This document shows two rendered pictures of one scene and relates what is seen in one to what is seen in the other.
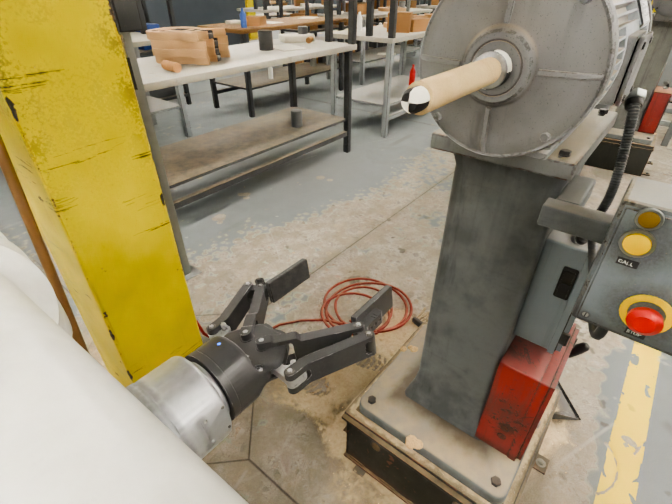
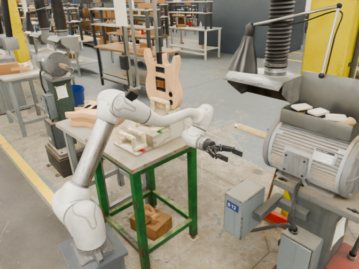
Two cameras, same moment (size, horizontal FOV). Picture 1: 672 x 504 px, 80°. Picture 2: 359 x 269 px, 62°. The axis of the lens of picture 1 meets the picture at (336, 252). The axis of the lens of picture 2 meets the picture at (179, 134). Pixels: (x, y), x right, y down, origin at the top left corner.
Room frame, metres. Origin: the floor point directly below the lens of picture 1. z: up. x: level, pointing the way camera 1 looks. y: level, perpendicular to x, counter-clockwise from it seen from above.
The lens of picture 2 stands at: (0.35, -1.51, 1.88)
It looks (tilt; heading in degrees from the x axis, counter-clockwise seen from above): 25 degrees down; 100
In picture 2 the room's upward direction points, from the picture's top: 2 degrees counter-clockwise
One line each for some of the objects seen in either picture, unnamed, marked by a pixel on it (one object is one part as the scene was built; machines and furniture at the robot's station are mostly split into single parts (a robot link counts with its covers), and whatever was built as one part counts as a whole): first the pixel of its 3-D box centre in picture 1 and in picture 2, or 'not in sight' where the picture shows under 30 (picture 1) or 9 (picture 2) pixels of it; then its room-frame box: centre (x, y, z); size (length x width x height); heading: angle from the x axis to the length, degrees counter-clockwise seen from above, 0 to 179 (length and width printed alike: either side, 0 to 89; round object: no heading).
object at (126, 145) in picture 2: not in sight; (132, 145); (-0.29, 0.24, 0.94); 0.27 x 0.15 x 0.01; 145
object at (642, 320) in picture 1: (645, 317); not in sight; (0.39, -0.41, 0.98); 0.04 x 0.04 x 0.04; 51
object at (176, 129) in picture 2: not in sight; (164, 121); (-0.10, 0.49, 1.02); 0.27 x 0.15 x 0.17; 145
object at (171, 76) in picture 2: not in sight; (163, 81); (-0.10, 0.49, 1.33); 0.35 x 0.04 x 0.40; 144
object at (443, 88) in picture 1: (458, 83); (252, 131); (0.48, -0.14, 1.25); 0.18 x 0.03 x 0.03; 141
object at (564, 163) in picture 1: (530, 127); (324, 186); (0.78, -0.38, 1.11); 0.36 x 0.24 x 0.04; 141
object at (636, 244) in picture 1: (637, 242); not in sight; (0.43, -0.38, 1.07); 0.03 x 0.01 x 0.03; 51
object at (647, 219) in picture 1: (648, 220); not in sight; (0.42, -0.38, 1.11); 0.03 x 0.01 x 0.03; 51
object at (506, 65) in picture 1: (491, 69); not in sight; (0.56, -0.20, 1.25); 0.05 x 0.02 x 0.05; 51
